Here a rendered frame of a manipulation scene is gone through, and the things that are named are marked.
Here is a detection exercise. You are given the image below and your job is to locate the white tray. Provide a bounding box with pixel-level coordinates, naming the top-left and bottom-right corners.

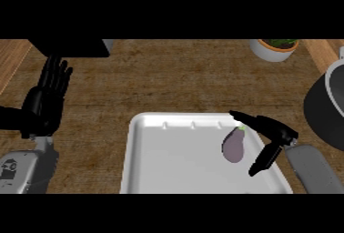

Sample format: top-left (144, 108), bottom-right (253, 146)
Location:
top-left (119, 111), bottom-right (294, 195)

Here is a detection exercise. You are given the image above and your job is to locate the pale wooden board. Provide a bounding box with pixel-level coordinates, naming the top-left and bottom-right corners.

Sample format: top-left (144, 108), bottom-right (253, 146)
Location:
top-left (303, 39), bottom-right (344, 76)

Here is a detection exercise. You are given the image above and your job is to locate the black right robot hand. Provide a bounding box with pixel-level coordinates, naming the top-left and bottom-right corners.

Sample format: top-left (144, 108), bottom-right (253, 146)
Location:
top-left (229, 110), bottom-right (300, 177)

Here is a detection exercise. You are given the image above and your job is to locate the black appliance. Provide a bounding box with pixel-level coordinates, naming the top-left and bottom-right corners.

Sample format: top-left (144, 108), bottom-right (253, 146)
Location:
top-left (27, 39), bottom-right (113, 58)

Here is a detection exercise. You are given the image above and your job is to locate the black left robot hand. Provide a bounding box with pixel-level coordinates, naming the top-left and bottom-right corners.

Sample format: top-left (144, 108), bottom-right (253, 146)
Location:
top-left (0, 55), bottom-right (74, 139)

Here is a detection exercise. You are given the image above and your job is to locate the white potted plant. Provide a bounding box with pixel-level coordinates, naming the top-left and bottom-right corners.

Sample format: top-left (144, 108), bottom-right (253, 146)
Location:
top-left (249, 39), bottom-right (302, 63)

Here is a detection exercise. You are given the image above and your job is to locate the purple eggplant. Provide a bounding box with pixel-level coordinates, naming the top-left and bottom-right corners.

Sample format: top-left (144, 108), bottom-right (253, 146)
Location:
top-left (222, 126), bottom-right (249, 164)

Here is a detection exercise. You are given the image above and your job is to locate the dark grey pot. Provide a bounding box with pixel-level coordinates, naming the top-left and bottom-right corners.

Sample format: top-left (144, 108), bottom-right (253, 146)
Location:
top-left (303, 58), bottom-right (344, 151)

